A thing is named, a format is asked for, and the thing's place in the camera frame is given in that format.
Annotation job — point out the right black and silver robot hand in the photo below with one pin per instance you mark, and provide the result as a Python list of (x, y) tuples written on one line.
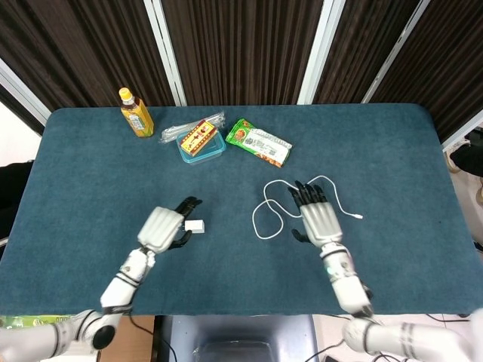
[(320, 222)]

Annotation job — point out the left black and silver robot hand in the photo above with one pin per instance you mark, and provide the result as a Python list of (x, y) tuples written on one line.
[(160, 228)]

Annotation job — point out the white charger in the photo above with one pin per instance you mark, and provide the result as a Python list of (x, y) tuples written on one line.
[(196, 226)]

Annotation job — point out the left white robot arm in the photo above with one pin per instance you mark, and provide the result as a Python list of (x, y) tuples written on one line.
[(120, 286)]

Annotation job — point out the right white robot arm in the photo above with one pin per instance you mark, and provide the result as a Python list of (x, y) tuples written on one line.
[(347, 286)]

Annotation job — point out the blue table cloth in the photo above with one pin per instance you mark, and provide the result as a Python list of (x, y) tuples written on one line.
[(94, 188)]

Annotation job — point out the clear plastic cutlery packet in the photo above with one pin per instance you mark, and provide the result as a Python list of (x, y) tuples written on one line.
[(171, 132)]

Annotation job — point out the clear blue-rimmed container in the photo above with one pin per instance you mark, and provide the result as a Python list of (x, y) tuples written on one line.
[(216, 149)]

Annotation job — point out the red and yellow box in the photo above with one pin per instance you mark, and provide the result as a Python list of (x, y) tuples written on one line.
[(197, 137)]

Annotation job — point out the green snack bag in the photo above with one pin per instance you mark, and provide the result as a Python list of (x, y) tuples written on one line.
[(260, 143)]

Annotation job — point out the yellow tea bottle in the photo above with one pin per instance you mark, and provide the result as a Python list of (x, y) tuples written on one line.
[(137, 120)]

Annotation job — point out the grey bin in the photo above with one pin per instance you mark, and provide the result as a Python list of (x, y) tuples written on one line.
[(241, 335)]

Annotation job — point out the black chair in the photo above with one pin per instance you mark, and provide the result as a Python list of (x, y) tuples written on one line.
[(15, 196)]

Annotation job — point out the green printed carton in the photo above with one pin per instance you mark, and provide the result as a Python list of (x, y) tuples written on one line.
[(34, 321)]

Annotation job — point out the black round object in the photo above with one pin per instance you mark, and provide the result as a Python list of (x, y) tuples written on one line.
[(469, 160)]

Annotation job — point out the dark brown partition panel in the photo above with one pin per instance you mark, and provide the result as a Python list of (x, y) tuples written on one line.
[(453, 56), (362, 49), (241, 49), (75, 49)]

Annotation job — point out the white partition post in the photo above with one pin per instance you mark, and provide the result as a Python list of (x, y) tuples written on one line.
[(464, 132), (166, 56), (393, 56), (319, 56), (22, 93)]

